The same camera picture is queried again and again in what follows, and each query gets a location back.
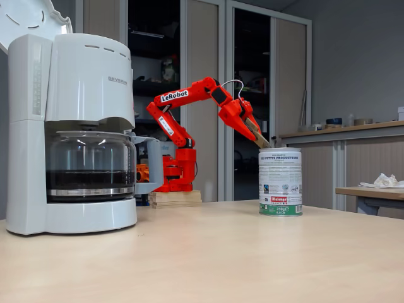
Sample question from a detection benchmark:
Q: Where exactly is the green white packet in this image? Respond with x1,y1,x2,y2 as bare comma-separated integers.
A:
162,58,177,83

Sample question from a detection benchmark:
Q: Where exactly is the white green coffee tin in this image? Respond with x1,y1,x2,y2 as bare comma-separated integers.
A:
258,146,303,217

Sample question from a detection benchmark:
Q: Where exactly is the grey leaning strip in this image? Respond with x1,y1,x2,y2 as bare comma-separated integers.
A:
299,90,307,127

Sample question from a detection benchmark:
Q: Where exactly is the low sideboard wooden top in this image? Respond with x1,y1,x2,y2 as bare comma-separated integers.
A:
279,121,404,218

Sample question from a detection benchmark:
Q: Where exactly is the orange table clamp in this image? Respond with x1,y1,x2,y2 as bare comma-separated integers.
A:
136,163,151,183

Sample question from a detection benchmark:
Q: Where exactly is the blue wooden-handled scoop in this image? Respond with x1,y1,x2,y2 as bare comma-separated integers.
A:
245,117,272,149

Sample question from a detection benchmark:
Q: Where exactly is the white servo cable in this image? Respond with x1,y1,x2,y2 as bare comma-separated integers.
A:
220,80,246,105

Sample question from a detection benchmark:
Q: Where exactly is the wooden base block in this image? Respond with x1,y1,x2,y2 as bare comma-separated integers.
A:
148,189,203,209

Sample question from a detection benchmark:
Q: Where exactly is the side table wooden top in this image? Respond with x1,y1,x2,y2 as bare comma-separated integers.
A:
335,186,404,215

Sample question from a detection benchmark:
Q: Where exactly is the glass carafe grey handle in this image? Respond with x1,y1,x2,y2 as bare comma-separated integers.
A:
45,131,165,203

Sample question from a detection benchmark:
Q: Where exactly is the grey tambour door cabinet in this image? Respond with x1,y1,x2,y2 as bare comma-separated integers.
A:
75,0,227,203
225,0,312,203

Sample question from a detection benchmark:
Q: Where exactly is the white drip coffee maker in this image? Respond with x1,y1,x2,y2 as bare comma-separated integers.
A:
0,0,138,236

